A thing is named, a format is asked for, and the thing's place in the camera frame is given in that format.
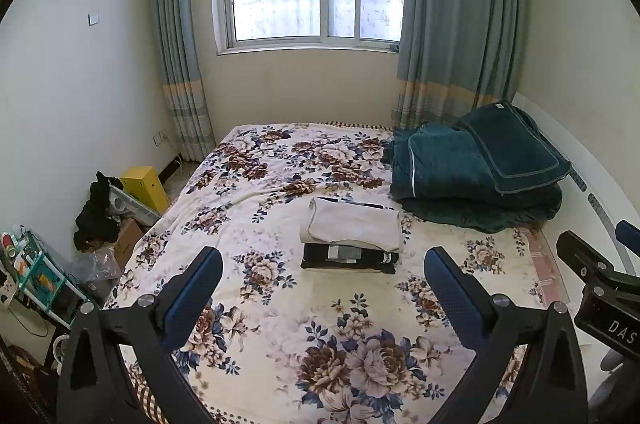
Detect floral bed blanket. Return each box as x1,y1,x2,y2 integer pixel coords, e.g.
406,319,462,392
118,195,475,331
102,121,551,424

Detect teal pillow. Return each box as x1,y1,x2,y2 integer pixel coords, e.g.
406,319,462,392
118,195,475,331
455,101,572,195

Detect teal shelf rack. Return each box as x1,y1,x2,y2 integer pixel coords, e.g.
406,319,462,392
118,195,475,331
0,227,96,330

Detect pink bed sheet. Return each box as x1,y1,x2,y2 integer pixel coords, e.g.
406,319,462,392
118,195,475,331
515,224,561,305

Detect yellow box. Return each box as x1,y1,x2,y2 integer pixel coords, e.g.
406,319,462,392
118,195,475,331
121,165,171,215

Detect clear plastic bag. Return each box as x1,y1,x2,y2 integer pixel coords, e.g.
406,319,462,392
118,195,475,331
70,247,123,300

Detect white grey appliance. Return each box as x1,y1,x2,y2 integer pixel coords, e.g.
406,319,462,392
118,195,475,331
107,184,161,225

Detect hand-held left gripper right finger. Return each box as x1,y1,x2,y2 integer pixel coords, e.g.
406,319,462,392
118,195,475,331
424,247,590,424

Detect folded teal quilt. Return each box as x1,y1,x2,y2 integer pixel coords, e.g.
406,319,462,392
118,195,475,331
382,121,563,233

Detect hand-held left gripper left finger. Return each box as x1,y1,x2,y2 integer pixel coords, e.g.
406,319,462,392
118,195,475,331
56,247,223,424

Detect cardboard box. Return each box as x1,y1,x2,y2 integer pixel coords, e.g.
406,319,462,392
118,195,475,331
114,219,146,270

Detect blue-grey striped curtain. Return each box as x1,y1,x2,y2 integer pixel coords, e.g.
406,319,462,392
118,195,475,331
149,0,217,162
390,0,526,130

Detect white curved headboard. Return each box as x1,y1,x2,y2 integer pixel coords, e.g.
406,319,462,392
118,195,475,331
515,92,640,275

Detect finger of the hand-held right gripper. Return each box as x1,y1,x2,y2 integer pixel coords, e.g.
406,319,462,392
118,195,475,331
556,230,618,285
615,220,640,255

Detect folded dark striped sweater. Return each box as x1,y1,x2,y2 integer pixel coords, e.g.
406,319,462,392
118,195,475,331
301,200,399,275

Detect beige long-sleeve shirt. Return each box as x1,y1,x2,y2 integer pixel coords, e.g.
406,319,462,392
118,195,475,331
300,197,405,253

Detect black cloth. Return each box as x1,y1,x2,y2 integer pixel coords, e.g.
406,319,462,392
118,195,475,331
74,171,123,250

